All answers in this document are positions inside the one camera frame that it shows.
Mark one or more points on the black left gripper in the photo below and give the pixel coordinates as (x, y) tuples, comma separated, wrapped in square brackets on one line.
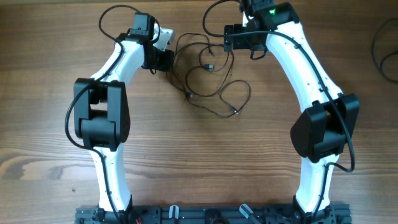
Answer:
[(166, 66)]

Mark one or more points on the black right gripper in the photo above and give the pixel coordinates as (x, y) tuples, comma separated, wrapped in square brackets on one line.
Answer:
[(234, 37)]

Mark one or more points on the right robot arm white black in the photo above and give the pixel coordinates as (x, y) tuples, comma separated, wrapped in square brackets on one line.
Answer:
[(328, 117)]

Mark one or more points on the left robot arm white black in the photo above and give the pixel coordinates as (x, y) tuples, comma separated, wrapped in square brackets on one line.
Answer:
[(101, 111)]

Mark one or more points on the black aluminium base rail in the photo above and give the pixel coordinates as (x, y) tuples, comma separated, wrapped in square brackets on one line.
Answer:
[(279, 213)]

